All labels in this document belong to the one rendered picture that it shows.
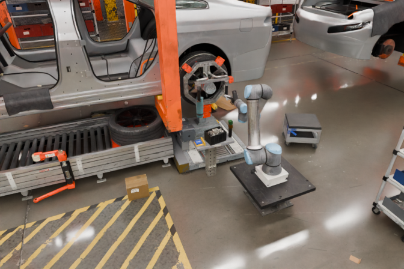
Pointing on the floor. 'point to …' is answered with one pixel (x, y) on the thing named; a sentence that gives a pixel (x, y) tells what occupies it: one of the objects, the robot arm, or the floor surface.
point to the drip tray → (103, 112)
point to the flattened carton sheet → (225, 104)
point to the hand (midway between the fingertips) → (229, 93)
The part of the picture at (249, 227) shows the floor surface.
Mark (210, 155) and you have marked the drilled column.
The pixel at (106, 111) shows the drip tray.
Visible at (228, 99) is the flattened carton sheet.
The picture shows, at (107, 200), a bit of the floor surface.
